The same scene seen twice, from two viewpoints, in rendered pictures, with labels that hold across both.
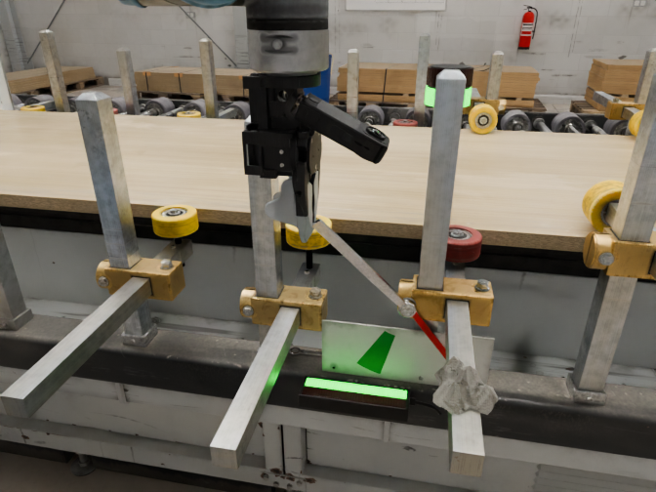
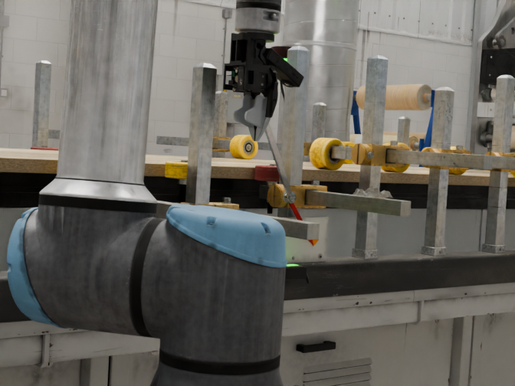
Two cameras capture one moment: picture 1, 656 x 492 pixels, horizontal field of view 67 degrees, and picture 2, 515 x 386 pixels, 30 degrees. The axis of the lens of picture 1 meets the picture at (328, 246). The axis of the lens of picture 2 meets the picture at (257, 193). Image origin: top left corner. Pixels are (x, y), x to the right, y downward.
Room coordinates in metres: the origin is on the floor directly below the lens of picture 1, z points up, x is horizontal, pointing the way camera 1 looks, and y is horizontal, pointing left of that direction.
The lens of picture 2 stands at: (-0.63, 1.53, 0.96)
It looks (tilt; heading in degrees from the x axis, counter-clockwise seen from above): 3 degrees down; 309
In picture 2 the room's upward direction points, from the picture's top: 3 degrees clockwise
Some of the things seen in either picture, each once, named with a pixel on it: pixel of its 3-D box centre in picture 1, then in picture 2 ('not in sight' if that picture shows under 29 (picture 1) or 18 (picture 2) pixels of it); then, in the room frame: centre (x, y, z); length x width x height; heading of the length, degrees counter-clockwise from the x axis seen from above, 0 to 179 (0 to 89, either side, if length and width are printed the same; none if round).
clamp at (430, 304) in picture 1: (443, 298); (296, 196); (0.64, -0.17, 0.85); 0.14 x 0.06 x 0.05; 79
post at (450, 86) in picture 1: (433, 246); (292, 156); (0.64, -0.15, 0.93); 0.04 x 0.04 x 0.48; 79
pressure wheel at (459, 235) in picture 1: (453, 262); (270, 188); (0.74, -0.21, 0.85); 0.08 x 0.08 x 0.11
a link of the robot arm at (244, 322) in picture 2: not in sight; (217, 278); (0.15, 0.64, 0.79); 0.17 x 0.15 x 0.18; 25
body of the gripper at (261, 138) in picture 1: (285, 125); (252, 64); (0.60, 0.05, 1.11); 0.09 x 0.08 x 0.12; 79
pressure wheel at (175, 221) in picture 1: (178, 238); not in sight; (0.84, 0.28, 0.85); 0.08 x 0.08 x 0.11
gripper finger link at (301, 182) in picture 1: (302, 180); (267, 96); (0.58, 0.03, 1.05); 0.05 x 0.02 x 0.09; 169
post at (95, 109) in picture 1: (121, 243); not in sight; (0.74, 0.34, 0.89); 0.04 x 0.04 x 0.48; 79
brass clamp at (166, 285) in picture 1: (140, 277); not in sight; (0.74, 0.32, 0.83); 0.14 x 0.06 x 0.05; 79
